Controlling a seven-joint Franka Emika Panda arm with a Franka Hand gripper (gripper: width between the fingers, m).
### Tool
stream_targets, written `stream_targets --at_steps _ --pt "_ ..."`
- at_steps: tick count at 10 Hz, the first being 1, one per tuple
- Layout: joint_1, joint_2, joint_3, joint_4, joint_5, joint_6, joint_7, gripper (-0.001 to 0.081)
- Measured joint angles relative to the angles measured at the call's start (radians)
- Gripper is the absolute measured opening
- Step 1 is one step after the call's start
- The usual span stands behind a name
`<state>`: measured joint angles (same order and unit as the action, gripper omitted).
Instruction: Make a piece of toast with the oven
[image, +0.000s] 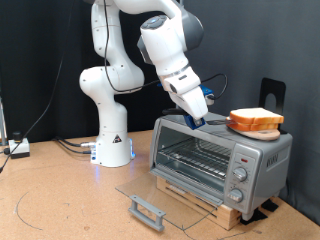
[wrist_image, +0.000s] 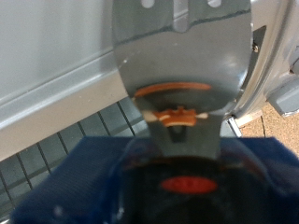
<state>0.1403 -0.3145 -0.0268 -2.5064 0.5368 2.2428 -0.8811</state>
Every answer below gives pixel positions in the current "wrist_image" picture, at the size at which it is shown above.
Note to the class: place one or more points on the metal spatula blue grip block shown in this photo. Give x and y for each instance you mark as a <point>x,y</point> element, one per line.
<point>187,62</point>

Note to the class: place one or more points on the silver toaster oven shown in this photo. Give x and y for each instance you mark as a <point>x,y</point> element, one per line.
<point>46,46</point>

